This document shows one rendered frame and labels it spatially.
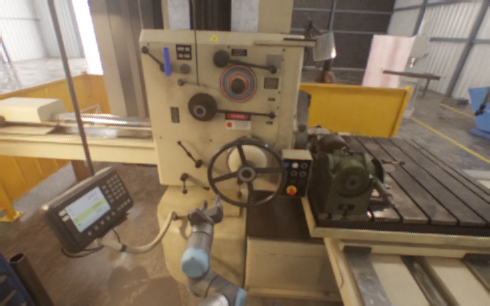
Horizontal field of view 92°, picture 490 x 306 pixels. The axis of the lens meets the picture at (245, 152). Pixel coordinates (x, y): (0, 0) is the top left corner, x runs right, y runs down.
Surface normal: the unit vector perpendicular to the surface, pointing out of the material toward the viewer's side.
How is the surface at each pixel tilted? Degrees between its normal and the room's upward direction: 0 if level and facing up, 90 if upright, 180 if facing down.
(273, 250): 90
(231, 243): 90
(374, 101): 90
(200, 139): 90
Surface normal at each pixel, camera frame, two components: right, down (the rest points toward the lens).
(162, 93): -0.05, 0.46
